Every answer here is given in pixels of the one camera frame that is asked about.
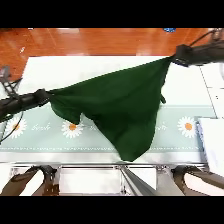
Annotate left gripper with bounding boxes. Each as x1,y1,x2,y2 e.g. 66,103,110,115
34,88,52,108

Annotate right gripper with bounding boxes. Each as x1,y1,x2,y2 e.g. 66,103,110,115
171,44,194,68

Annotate dark green T-shirt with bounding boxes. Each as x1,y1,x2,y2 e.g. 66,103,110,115
48,56,173,163

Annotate white garment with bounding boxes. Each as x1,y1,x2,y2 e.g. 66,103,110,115
196,116,224,178

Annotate black cable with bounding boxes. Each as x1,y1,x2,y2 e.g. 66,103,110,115
0,111,25,142

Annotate silver frame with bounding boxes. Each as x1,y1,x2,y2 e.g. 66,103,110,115
0,161,224,197

